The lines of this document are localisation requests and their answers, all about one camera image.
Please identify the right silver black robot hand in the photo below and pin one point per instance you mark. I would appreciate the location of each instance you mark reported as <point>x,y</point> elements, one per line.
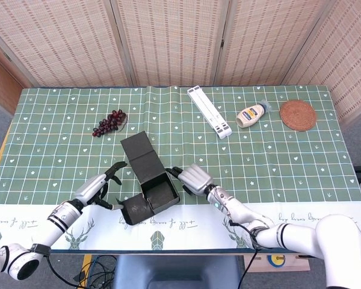
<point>195,179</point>

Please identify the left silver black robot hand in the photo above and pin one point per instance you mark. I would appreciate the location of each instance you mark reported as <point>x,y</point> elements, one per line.
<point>90,189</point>

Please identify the black cardboard box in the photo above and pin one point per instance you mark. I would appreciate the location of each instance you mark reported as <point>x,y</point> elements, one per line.
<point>144,162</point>

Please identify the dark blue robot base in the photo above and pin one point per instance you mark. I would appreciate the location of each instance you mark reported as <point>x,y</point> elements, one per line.
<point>177,271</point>

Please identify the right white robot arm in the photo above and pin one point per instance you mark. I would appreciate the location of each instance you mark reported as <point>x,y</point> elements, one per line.
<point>243,210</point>

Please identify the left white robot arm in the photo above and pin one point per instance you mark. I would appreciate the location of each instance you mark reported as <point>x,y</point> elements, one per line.
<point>60,219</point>

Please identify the green grid tablecloth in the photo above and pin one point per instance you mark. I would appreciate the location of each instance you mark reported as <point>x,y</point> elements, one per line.
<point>63,150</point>

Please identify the dark red grape bunch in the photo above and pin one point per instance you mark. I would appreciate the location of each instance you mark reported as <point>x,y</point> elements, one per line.
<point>108,123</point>

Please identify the white folding stand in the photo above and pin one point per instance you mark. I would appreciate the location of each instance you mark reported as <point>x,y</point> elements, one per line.
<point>209,111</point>

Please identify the mayonnaise squeeze bottle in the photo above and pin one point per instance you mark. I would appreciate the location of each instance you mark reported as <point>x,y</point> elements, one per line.
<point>249,116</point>

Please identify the round brown woven coaster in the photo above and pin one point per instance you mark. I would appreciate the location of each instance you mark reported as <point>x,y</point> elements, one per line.
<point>298,116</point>

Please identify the brown wooden door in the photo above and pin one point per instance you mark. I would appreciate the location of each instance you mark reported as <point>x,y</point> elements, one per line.
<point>0,84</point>

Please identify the woven bamboo folding screen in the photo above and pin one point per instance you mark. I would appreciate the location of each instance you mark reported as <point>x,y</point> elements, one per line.
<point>168,39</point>

